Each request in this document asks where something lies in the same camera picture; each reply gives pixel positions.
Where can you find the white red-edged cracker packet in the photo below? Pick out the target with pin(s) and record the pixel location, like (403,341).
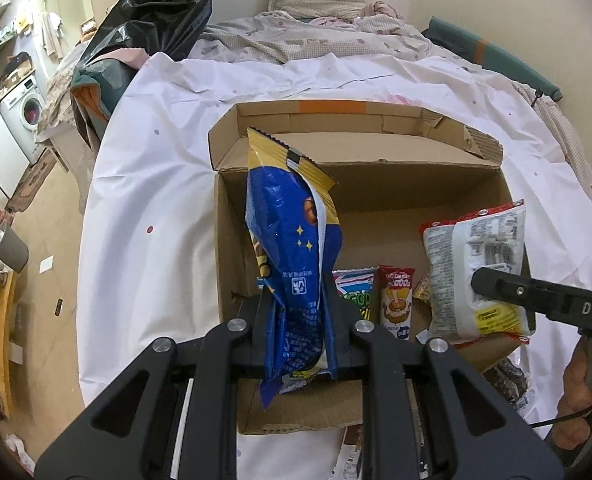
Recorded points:
(456,260)

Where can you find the small dark floor object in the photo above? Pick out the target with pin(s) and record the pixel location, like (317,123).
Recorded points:
(59,307)

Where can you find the white black-print snack packet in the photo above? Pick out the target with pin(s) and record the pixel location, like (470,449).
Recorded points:
(348,455)

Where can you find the green rolled mat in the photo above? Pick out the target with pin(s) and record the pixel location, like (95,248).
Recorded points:
(496,55)

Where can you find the brown cardboard box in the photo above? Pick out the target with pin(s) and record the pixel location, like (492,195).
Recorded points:
(391,185)

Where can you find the grey waste bin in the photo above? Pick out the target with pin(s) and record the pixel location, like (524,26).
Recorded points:
(11,247)

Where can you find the yellow snack packet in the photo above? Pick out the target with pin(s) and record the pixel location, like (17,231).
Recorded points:
(422,287)

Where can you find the white hanging towel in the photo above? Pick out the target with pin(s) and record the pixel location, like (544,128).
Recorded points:
(52,32)

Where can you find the person's right hand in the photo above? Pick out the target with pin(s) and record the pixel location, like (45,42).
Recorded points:
(573,395)

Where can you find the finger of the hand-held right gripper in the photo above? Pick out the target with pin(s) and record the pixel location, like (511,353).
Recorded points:
(516,292)

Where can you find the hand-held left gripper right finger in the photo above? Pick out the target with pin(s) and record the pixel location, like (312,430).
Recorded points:
(338,330)

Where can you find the brown floor rug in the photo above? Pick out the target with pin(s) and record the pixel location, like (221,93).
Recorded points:
(31,180)

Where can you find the pink cloth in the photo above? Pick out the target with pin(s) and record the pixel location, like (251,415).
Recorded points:
(378,10)

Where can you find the floral grey duvet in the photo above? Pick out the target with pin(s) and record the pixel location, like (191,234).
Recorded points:
(286,40)

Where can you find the dark brown snack packet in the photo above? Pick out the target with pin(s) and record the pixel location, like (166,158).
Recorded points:
(508,380)

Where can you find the floral cloth pile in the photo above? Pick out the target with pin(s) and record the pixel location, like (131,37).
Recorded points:
(58,95)

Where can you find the small red cake packet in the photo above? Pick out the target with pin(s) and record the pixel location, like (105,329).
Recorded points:
(396,305)

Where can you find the light blue puffed snack bag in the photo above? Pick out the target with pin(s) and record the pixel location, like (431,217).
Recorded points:
(356,290)

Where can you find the white paper sheet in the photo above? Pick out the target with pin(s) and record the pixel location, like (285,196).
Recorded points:
(46,265)

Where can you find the black plastic bag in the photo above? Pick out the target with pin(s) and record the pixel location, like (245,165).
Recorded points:
(156,5)

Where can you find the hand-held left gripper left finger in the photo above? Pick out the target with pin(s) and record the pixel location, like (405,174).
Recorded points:
(258,325)

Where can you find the dark blue yellow snack bag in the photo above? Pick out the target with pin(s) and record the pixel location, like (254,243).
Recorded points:
(286,230)

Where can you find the white washing machine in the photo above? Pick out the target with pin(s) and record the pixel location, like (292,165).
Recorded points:
(23,110)

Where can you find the yellow wooden stool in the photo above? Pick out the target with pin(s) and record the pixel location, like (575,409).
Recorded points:
(1,340)

